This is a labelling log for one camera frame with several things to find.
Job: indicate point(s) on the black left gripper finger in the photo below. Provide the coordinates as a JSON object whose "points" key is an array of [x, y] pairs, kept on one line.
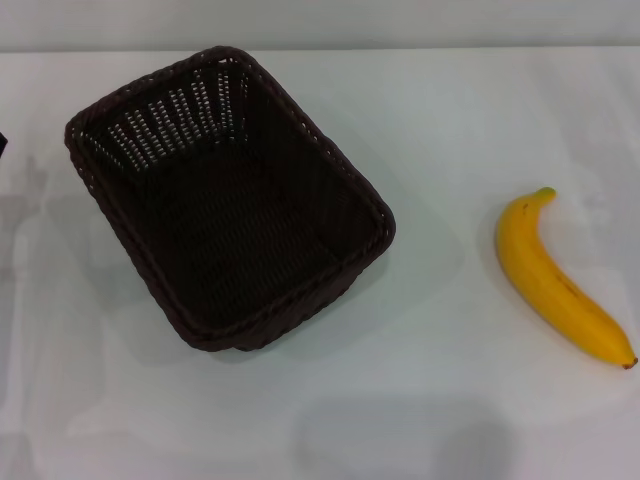
{"points": [[3, 144]]}

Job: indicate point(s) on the dark brown woven basket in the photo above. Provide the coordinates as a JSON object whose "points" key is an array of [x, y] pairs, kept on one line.
{"points": [[240, 235]]}

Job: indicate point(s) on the yellow banana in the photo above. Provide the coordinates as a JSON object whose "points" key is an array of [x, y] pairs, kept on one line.
{"points": [[540, 270]]}

